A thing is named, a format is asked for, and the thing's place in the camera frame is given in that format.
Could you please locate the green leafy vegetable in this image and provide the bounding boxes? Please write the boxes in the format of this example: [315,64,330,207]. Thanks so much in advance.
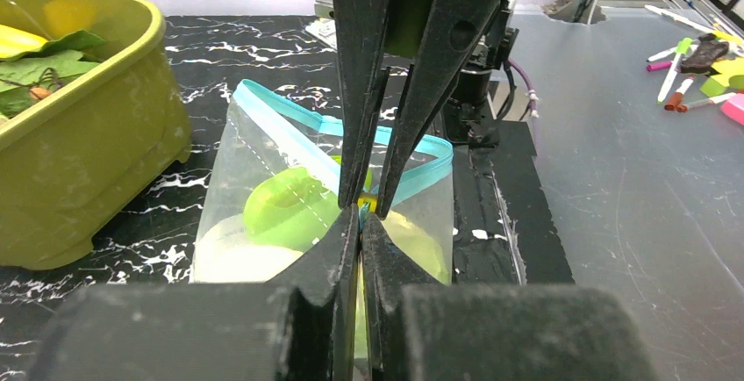
[1,30,107,124]

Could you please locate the yellow green starfruit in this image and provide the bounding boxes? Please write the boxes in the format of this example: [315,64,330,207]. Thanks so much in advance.
[1,25,47,60]

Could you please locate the clear zip bag blue zipper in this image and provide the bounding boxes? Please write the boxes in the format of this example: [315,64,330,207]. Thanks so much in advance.
[190,78,454,381]

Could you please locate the loose markers on desk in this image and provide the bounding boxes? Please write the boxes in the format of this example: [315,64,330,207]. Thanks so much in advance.
[644,4,743,125]

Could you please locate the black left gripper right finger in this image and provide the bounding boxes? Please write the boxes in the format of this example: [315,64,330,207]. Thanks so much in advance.
[361,213,657,380]

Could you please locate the green bell pepper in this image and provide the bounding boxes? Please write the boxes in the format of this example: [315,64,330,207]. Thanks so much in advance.
[241,159,341,253]

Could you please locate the yellow bell pepper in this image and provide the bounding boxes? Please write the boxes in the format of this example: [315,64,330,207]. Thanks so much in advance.
[42,0,101,38]

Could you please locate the olive green plastic bin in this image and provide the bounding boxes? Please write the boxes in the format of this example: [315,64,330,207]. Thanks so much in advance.
[1,0,191,270]

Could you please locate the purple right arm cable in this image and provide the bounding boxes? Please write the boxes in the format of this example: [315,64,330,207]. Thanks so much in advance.
[505,58,541,120]

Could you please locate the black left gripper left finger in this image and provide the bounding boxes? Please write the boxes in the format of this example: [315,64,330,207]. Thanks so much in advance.
[26,205,360,380]

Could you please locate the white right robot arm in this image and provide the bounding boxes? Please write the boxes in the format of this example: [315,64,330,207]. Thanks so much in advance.
[332,0,517,217]

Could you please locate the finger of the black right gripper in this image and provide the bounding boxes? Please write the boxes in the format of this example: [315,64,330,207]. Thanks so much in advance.
[333,0,390,209]
[376,0,508,219]

